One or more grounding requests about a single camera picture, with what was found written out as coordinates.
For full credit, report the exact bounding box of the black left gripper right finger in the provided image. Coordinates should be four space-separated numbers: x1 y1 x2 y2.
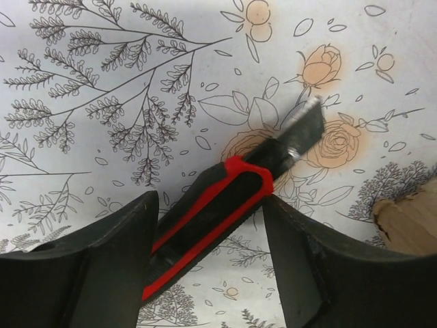
263 197 436 327

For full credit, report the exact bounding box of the brown cardboard express box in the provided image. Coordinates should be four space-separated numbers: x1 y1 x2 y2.
372 178 436 256

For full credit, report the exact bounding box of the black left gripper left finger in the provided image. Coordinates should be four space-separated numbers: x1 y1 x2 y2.
1 191 158 328

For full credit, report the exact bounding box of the red black utility knife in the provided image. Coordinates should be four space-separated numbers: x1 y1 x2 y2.
142 96 324 303

